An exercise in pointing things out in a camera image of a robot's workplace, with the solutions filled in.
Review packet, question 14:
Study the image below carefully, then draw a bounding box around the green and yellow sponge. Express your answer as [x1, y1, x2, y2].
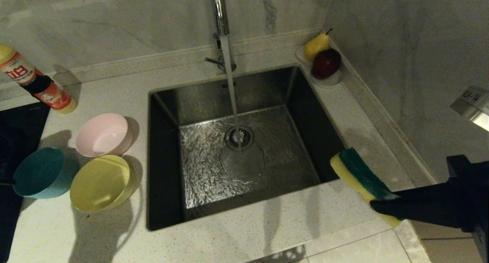
[330, 148, 404, 228]

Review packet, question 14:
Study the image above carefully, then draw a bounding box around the chrome faucet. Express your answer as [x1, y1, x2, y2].
[206, 0, 237, 73]

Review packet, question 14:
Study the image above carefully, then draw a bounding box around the blue plastic bowl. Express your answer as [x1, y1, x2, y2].
[13, 147, 78, 199]

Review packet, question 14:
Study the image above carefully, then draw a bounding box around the orange yellow detergent bottle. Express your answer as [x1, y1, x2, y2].
[0, 43, 77, 114]

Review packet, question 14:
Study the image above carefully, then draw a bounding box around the stainless steel sink basin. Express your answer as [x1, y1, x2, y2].
[147, 66, 360, 231]

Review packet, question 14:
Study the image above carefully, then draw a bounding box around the light wood cabinet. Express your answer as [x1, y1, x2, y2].
[411, 219, 483, 263]

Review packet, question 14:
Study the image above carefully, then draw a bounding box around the small white dish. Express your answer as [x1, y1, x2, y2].
[295, 46, 314, 67]
[309, 70, 343, 88]

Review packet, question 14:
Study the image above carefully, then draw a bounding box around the dark red apple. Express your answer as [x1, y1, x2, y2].
[311, 48, 342, 80]

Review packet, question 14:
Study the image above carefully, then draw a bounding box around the yellow pear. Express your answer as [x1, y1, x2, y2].
[304, 29, 332, 62]

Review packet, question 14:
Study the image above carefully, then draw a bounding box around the round metal drain strainer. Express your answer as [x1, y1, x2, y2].
[225, 125, 255, 152]

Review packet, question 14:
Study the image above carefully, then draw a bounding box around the yellow plastic bowl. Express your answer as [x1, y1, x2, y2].
[70, 155, 135, 213]

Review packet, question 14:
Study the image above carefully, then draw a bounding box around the pink plastic bowl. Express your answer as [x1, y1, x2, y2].
[75, 113, 133, 157]

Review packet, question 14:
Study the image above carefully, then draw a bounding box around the black glass cooktop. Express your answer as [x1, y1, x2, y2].
[0, 102, 51, 263]

